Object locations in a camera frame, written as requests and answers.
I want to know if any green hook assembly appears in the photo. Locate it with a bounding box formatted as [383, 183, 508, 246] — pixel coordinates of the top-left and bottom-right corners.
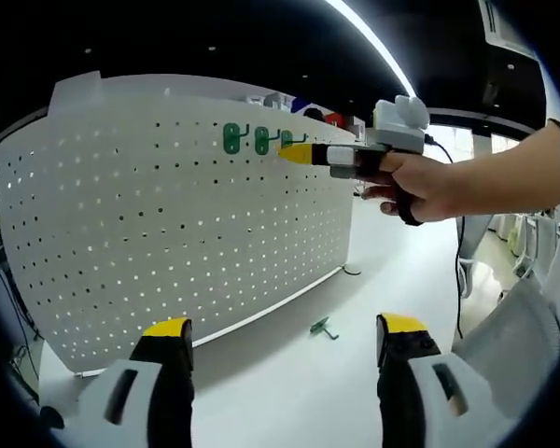
[279, 129, 310, 151]
[254, 126, 281, 156]
[222, 121, 249, 155]
[309, 315, 340, 341]

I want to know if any ceiling air conditioner unit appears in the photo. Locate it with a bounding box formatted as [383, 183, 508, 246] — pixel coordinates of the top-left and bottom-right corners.
[478, 0, 538, 53]

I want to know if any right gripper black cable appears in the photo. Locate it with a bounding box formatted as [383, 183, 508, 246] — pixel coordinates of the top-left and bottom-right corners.
[422, 133, 467, 340]

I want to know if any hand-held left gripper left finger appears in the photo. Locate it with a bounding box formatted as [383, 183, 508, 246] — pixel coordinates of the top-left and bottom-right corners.
[72, 316, 196, 448]

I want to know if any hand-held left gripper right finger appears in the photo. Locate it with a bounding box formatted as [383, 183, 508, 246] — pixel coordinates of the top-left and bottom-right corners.
[375, 312, 499, 448]

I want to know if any black computer mouse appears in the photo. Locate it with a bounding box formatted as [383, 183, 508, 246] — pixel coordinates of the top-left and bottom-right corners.
[39, 404, 66, 431]

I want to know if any person's white shirt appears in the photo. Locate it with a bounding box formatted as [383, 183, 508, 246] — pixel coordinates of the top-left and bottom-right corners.
[536, 46, 560, 328]

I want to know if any grey mesh office chair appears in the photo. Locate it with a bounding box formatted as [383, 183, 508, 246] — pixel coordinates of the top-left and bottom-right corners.
[450, 279, 560, 407]

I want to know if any white perforated mounting plate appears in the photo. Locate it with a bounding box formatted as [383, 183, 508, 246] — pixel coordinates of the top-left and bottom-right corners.
[0, 91, 363, 377]

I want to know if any person's right hand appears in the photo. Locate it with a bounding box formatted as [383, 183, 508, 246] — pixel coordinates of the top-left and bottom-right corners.
[360, 151, 451, 226]

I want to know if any ceiling light strip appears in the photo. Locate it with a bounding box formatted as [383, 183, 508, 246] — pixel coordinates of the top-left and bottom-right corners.
[329, 0, 417, 98]

